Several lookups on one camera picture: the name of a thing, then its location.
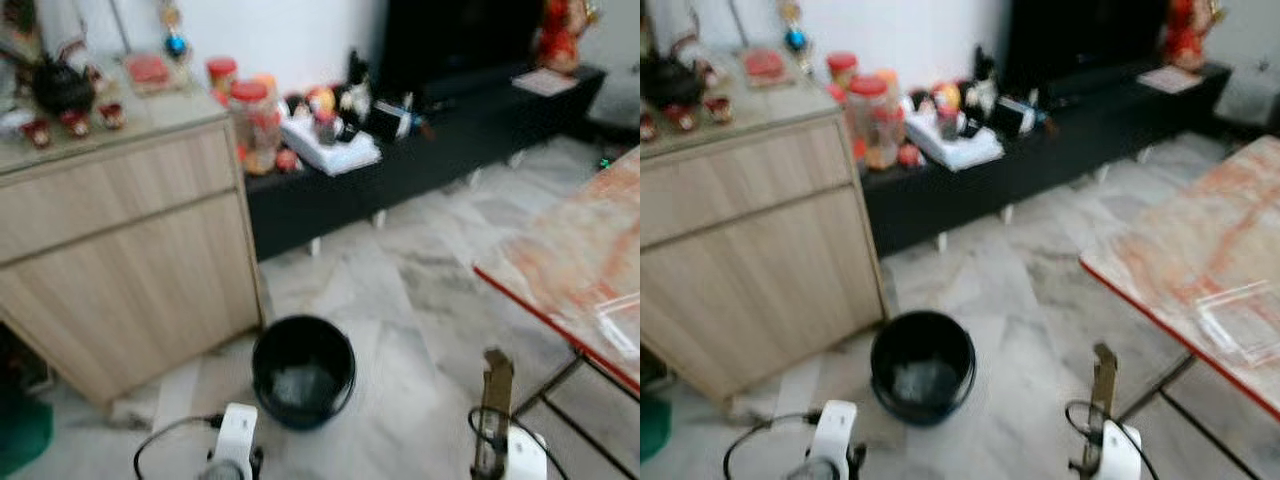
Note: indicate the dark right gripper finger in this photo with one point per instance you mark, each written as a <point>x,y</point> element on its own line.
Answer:
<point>498,378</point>
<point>1105,372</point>

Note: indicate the black round rubbish bin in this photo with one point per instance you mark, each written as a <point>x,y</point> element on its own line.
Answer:
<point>922,335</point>
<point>303,340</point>

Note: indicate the clear acrylic tray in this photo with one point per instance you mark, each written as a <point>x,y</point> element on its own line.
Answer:
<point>620,325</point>
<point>1240,322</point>

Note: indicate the marble table with red edge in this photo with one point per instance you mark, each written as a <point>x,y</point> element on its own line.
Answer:
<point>580,240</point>
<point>1200,220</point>

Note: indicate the green round object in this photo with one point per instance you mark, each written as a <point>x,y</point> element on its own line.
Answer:
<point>22,432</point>
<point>652,428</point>

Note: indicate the long low black console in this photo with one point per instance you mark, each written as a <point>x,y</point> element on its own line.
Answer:
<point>1080,150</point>
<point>450,150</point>

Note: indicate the white flat box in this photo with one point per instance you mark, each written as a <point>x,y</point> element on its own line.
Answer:
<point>958,148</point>
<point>335,152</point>

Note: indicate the small black box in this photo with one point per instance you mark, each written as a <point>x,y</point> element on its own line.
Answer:
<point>1018,115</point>
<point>390,118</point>

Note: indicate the light wooden cabinet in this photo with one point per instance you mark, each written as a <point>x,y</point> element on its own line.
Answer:
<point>120,270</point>
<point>750,260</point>

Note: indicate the small red tea cup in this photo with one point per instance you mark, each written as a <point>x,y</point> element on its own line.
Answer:
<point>686,118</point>
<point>37,133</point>
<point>75,123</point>
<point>648,127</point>
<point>719,110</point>
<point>111,115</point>

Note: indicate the small red round ornament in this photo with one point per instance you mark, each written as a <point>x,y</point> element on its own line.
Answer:
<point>287,160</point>
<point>908,155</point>

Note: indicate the pale square mat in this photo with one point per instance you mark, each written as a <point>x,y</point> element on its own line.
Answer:
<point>1170,79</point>
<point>545,82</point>

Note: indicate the grey seat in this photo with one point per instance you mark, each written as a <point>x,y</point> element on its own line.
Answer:
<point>618,98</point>
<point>1250,95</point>

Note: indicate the colourful small figurine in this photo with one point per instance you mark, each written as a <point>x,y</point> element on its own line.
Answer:
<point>321,110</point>
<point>946,105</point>

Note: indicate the black and white figurine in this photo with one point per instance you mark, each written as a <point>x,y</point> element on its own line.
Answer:
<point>982,85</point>
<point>356,90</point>

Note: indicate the black television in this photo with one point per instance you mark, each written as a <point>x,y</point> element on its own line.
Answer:
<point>455,40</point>
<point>1080,40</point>

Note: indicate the large clear red lid jar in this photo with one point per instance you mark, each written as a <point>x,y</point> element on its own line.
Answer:
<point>874,125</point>
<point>256,130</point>

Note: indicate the black teapot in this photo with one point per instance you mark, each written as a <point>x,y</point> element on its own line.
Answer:
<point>62,88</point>
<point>672,82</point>

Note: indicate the red and gold statue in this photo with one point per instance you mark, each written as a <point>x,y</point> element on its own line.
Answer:
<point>1190,35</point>
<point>560,38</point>

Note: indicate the orange lid jar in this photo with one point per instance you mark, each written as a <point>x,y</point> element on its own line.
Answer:
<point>268,84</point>
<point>889,80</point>

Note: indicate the small red lid jar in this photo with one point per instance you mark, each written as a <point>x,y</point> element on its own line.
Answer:
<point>221,78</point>
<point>842,72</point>

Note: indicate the flat red box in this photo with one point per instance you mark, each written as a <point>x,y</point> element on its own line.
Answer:
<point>766,66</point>
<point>150,72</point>

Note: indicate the trophy with blue ball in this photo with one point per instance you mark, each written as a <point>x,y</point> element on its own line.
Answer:
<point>176,42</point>
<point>796,38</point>

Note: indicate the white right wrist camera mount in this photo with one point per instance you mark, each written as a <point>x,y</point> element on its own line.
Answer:
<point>527,455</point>
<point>1122,452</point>

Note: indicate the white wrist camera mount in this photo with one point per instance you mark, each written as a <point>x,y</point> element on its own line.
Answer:
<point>527,455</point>
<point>1122,452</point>
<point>832,432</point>
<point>235,435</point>

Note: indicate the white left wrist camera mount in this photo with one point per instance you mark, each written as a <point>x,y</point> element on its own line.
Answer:
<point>832,432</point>
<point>235,435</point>

